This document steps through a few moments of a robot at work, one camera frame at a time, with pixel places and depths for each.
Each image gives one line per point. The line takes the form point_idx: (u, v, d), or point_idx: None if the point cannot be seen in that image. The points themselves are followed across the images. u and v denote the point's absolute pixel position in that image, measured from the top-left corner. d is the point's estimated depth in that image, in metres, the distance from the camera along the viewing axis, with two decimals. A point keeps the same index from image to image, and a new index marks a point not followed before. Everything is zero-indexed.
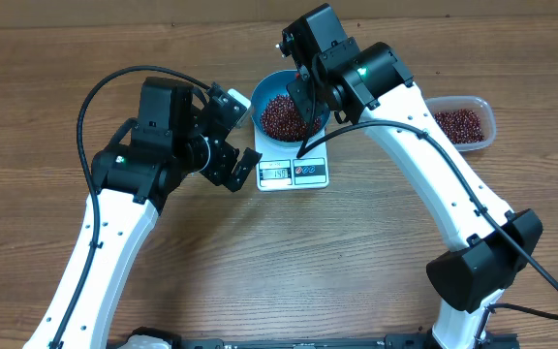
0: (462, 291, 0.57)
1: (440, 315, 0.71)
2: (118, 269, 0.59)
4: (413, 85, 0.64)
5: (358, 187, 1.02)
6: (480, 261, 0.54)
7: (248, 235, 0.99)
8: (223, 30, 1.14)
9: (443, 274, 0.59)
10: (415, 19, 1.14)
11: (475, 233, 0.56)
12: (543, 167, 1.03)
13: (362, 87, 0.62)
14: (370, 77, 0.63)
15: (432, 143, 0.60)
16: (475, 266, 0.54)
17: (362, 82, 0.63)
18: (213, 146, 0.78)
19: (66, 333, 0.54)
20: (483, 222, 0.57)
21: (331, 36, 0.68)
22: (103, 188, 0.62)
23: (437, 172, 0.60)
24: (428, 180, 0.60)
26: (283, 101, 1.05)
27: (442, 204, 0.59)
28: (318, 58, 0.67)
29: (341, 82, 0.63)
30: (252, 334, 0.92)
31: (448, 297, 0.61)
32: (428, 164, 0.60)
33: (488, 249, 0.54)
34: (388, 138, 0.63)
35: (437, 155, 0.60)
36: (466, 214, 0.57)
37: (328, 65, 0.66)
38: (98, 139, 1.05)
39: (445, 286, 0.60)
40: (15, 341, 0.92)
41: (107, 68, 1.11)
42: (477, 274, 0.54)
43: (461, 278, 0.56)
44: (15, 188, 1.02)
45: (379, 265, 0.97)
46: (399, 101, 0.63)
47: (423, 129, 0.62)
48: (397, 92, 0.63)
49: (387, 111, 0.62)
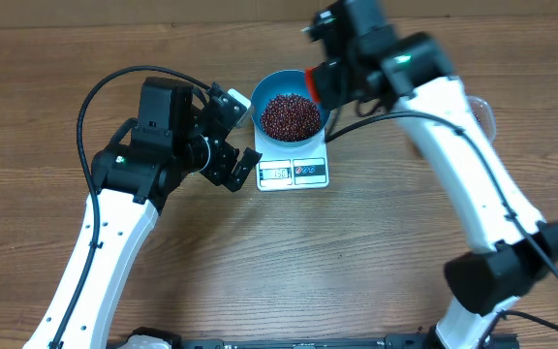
0: (477, 292, 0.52)
1: (447, 314, 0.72)
2: (118, 269, 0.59)
4: (455, 79, 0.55)
5: (358, 187, 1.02)
6: (505, 267, 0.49)
7: (248, 235, 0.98)
8: (223, 30, 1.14)
9: (457, 271, 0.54)
10: (415, 18, 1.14)
11: (502, 238, 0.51)
12: (543, 167, 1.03)
13: (402, 78, 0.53)
14: (412, 65, 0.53)
15: (470, 142, 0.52)
16: (499, 271, 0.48)
17: (403, 71, 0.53)
18: (213, 146, 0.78)
19: (66, 333, 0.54)
20: (511, 228, 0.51)
21: (372, 19, 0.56)
22: (103, 188, 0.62)
23: (470, 171, 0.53)
24: (459, 180, 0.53)
26: (283, 101, 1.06)
27: (471, 206, 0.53)
28: (355, 43, 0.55)
29: (378, 69, 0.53)
30: (252, 335, 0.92)
31: (459, 295, 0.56)
32: (462, 161, 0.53)
33: (514, 256, 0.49)
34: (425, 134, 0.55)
35: (471, 153, 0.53)
36: (495, 220, 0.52)
37: (369, 50, 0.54)
38: (98, 139, 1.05)
39: (458, 284, 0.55)
40: (15, 341, 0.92)
41: (107, 68, 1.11)
42: (500, 281, 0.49)
43: (480, 282, 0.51)
44: (16, 188, 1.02)
45: (379, 265, 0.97)
46: (439, 93, 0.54)
47: (460, 125, 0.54)
48: (439, 85, 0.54)
49: (426, 103, 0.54)
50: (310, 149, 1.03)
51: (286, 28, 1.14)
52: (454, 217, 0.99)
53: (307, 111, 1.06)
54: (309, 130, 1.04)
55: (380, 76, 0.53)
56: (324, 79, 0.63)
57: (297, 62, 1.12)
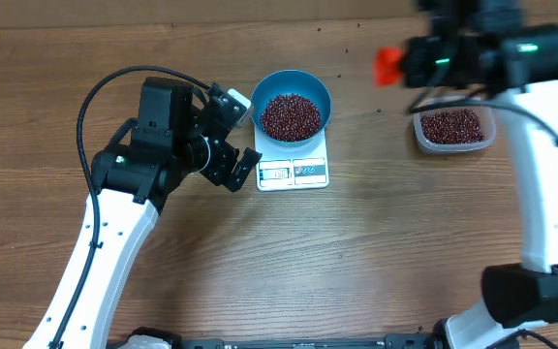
0: (510, 303, 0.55)
1: (461, 314, 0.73)
2: (118, 269, 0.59)
4: None
5: (358, 187, 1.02)
6: (553, 292, 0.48)
7: (248, 235, 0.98)
8: (223, 30, 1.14)
9: (499, 280, 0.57)
10: (416, 18, 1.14)
11: None
12: None
13: (519, 67, 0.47)
14: (536, 56, 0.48)
15: None
16: (545, 294, 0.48)
17: (522, 60, 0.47)
18: (213, 146, 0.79)
19: (66, 333, 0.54)
20: None
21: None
22: (103, 189, 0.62)
23: (557, 185, 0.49)
24: (540, 190, 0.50)
26: (283, 101, 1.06)
27: (542, 222, 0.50)
28: (477, 19, 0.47)
29: (495, 48, 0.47)
30: (252, 335, 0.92)
31: (491, 304, 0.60)
32: (552, 173, 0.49)
33: None
34: (521, 134, 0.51)
35: None
36: None
37: (491, 28, 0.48)
38: (98, 139, 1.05)
39: (495, 293, 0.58)
40: (15, 341, 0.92)
41: (107, 68, 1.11)
42: (542, 302, 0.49)
43: (524, 297, 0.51)
44: (16, 188, 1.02)
45: (379, 265, 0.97)
46: (551, 99, 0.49)
47: None
48: (554, 89, 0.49)
49: (533, 104, 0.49)
50: (309, 149, 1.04)
51: (285, 28, 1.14)
52: (453, 217, 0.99)
53: (306, 111, 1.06)
54: (309, 130, 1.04)
55: (498, 55, 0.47)
56: (419, 54, 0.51)
57: (297, 63, 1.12)
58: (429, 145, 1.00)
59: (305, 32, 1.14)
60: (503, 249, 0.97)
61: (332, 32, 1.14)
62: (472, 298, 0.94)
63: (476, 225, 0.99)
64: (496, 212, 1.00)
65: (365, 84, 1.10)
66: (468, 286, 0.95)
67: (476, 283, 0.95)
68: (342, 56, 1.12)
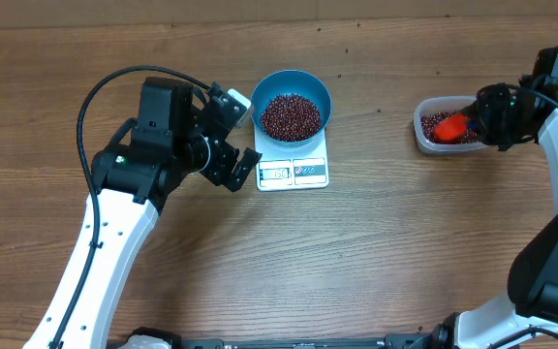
0: (534, 267, 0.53)
1: (474, 310, 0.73)
2: (118, 268, 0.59)
4: None
5: (358, 187, 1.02)
6: None
7: (248, 235, 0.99)
8: (223, 30, 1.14)
9: (527, 254, 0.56)
10: (416, 18, 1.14)
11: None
12: (543, 167, 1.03)
13: None
14: None
15: None
16: None
17: None
18: (213, 146, 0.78)
19: (66, 333, 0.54)
20: None
21: None
22: (103, 188, 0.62)
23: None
24: None
26: (283, 101, 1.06)
27: None
28: (542, 78, 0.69)
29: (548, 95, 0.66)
30: (252, 334, 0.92)
31: (510, 289, 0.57)
32: None
33: None
34: (554, 130, 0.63)
35: None
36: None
37: (549, 82, 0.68)
38: (98, 139, 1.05)
39: (519, 271, 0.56)
40: (15, 341, 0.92)
41: (107, 68, 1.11)
42: None
43: (549, 240, 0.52)
44: (16, 188, 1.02)
45: (379, 265, 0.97)
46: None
47: None
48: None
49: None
50: (310, 149, 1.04)
51: (285, 28, 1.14)
52: (454, 216, 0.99)
53: (307, 111, 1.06)
54: (309, 130, 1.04)
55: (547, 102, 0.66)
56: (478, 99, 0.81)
57: (297, 62, 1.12)
58: (429, 144, 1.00)
59: (305, 32, 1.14)
60: (503, 249, 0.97)
61: (332, 32, 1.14)
62: (472, 298, 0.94)
63: (476, 225, 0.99)
64: (496, 212, 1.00)
65: (365, 83, 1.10)
66: (468, 286, 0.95)
67: (477, 284, 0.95)
68: (342, 56, 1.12)
